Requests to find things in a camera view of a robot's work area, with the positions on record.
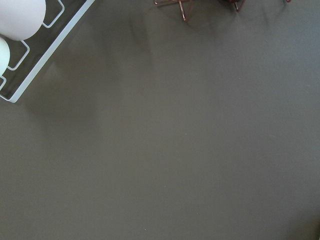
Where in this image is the pale green cup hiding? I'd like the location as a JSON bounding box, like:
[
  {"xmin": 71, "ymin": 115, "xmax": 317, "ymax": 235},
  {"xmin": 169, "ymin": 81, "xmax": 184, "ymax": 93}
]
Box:
[{"xmin": 0, "ymin": 37, "xmax": 10, "ymax": 76}]

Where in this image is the white cup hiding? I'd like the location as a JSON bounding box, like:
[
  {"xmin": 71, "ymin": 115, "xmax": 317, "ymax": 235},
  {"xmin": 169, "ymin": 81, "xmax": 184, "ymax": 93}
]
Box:
[{"xmin": 0, "ymin": 0, "xmax": 46, "ymax": 41}]

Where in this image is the copper wire bottle rack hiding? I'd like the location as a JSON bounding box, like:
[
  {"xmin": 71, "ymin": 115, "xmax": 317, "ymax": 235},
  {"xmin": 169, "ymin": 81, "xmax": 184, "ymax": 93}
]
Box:
[{"xmin": 153, "ymin": 0, "xmax": 293, "ymax": 22}]

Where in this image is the white wire cup rack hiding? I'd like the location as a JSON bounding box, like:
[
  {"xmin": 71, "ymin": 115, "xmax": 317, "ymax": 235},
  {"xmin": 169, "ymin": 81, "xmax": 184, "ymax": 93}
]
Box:
[{"xmin": 0, "ymin": 0, "xmax": 93, "ymax": 103}]

